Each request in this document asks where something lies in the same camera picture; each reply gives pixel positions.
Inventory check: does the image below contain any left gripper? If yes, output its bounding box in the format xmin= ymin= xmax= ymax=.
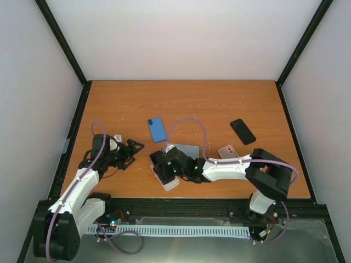
xmin=105 ymin=139 xmax=144 ymax=170

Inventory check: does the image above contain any white phone case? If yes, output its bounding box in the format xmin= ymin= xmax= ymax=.
xmin=150 ymin=164 xmax=180 ymax=191

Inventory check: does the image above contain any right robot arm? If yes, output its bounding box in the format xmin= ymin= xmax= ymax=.
xmin=149 ymin=146 xmax=293 ymax=215

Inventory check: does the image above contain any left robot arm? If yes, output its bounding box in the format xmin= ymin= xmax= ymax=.
xmin=33 ymin=134 xmax=144 ymax=261

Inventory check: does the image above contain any light blue phone case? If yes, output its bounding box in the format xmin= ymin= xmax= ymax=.
xmin=174 ymin=144 xmax=200 ymax=159

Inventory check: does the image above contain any blue phone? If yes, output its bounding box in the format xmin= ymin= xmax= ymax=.
xmin=148 ymin=117 xmax=167 ymax=143

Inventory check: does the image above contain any pink phone case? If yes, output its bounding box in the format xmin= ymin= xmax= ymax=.
xmin=218 ymin=145 xmax=239 ymax=159

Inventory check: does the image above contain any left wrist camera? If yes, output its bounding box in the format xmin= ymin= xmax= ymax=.
xmin=109 ymin=134 xmax=122 ymax=151

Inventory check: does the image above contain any black aluminium frame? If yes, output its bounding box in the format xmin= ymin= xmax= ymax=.
xmin=16 ymin=0 xmax=347 ymax=263

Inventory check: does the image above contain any light blue cable duct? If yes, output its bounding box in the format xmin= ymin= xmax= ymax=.
xmin=83 ymin=224 xmax=251 ymax=236

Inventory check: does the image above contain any purple cable on base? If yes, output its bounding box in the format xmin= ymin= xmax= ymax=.
xmin=94 ymin=223 xmax=144 ymax=255

